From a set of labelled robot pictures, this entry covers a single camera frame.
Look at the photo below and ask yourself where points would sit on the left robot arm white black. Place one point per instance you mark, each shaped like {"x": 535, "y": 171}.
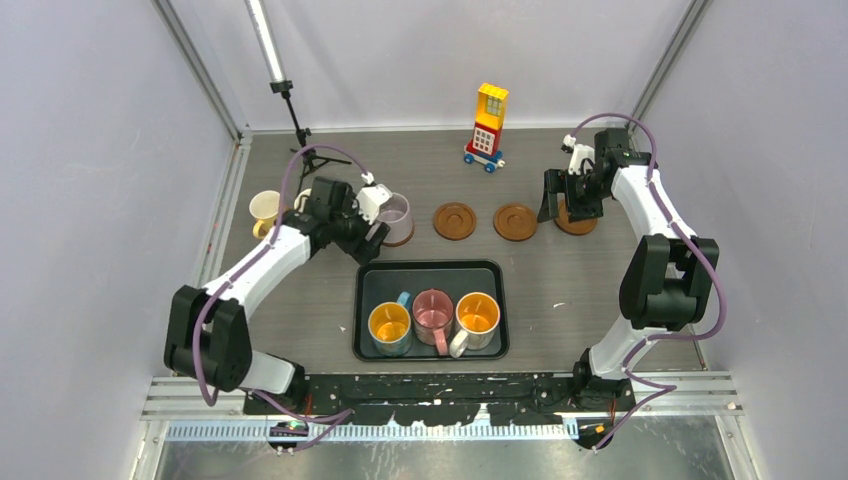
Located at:
{"x": 208, "y": 336}

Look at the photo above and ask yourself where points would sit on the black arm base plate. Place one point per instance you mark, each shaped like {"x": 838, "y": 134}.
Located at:
{"x": 509, "y": 399}

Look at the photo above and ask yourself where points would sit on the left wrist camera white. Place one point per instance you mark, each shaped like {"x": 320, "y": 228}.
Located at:
{"x": 371, "y": 197}

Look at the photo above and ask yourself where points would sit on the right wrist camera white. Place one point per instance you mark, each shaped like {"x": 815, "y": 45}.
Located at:
{"x": 581, "y": 159}

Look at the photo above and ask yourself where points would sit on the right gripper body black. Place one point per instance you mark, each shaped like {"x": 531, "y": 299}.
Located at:
{"x": 585, "y": 183}

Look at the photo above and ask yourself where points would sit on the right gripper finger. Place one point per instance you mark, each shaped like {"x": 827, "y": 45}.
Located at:
{"x": 553, "y": 186}
{"x": 585, "y": 208}

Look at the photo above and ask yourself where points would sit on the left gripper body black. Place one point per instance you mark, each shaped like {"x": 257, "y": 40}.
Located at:
{"x": 351, "y": 230}

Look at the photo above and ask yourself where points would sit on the dark wooden coaster two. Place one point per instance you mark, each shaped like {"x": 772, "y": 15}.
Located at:
{"x": 567, "y": 224}

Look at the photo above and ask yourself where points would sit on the lilac textured mug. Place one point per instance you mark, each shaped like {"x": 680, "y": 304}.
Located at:
{"x": 396, "y": 214}

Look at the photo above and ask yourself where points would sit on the white cup black outside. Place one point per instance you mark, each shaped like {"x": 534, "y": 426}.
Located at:
{"x": 303, "y": 197}

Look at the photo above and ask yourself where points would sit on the white mug orange inside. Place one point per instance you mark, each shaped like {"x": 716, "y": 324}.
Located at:
{"x": 477, "y": 318}

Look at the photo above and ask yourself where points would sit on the dark wooden coaster one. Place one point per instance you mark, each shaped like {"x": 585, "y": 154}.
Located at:
{"x": 400, "y": 232}

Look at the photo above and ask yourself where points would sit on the blue mug yellow inside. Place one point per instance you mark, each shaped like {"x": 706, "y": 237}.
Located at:
{"x": 390, "y": 326}

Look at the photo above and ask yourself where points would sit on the silver microphone on tripod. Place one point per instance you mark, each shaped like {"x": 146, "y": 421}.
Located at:
{"x": 281, "y": 85}

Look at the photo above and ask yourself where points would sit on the dark wooden coaster three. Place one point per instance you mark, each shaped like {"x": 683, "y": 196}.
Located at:
{"x": 515, "y": 222}

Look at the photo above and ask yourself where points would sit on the toy block tower on wheels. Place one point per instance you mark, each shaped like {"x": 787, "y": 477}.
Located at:
{"x": 484, "y": 144}

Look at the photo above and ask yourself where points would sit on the pink patterned mug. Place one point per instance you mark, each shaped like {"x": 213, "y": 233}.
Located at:
{"x": 432, "y": 312}

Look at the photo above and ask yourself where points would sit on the dark wooden coaster four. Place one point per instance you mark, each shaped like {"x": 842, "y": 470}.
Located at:
{"x": 454, "y": 221}

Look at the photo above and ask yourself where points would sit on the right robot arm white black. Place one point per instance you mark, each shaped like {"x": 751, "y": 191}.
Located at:
{"x": 668, "y": 281}

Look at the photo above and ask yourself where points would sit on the cream cup yellow handle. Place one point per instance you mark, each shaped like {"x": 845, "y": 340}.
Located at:
{"x": 264, "y": 208}

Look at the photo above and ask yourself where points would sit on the black serving tray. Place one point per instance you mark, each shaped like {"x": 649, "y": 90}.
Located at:
{"x": 383, "y": 281}

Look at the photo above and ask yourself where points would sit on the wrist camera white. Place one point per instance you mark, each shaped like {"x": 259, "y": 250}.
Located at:
{"x": 371, "y": 197}
{"x": 581, "y": 159}

